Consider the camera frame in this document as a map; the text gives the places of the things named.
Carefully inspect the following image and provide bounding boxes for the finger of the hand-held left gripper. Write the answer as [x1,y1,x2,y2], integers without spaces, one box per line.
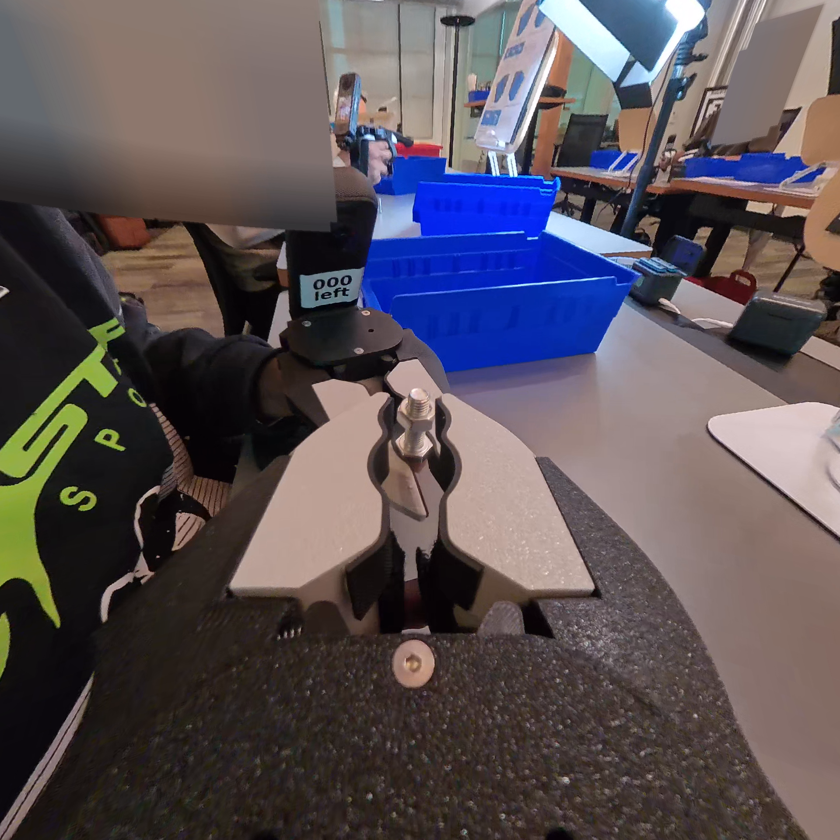
[384,360,448,521]
[310,378,389,429]

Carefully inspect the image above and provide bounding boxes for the black hoodie with green print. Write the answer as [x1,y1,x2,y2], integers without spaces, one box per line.
[0,197,283,815]

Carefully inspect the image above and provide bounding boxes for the studio light panel on stand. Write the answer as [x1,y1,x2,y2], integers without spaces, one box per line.
[539,0,710,237]

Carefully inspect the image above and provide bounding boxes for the black and white printed trousers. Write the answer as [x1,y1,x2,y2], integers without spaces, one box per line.
[132,407,240,578]

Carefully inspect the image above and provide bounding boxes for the black office chair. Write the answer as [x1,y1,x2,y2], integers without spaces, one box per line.
[552,115,611,169]

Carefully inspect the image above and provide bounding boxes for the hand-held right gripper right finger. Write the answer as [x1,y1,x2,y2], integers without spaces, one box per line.
[437,392,598,618]

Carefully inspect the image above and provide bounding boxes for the red bag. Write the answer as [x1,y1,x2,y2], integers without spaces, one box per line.
[689,269,758,305]

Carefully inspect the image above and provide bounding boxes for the wooden office desk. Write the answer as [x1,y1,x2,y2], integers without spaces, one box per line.
[552,164,815,224]

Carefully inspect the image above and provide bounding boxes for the wood-edged grey board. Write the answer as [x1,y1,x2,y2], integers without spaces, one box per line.
[374,195,653,263]

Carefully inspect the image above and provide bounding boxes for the blue divided plastic bin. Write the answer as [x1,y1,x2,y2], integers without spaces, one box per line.
[361,233,640,372]

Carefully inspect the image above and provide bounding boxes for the white cable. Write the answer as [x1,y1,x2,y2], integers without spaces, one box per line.
[657,300,736,329]

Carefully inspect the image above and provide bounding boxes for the sign board on white stand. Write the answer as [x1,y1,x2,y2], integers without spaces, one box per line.
[709,99,840,539]

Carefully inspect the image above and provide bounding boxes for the standing banner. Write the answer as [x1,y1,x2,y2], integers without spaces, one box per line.
[473,0,559,152]

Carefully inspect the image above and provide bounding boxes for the small black and blue device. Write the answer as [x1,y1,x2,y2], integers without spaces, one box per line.
[630,237,707,307]

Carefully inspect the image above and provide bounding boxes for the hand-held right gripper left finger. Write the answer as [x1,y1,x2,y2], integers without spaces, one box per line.
[230,392,395,618]

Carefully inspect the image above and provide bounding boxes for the black floor lamp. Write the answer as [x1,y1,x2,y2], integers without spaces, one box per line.
[440,14,475,165]

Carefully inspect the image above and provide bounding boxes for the dark grey box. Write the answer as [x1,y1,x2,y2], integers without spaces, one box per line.
[729,292,828,358]

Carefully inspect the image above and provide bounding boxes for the steel hex bolt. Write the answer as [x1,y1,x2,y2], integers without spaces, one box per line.
[398,389,435,463]

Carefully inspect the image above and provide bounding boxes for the orange bag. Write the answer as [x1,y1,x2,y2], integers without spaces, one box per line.
[99,217,152,250]

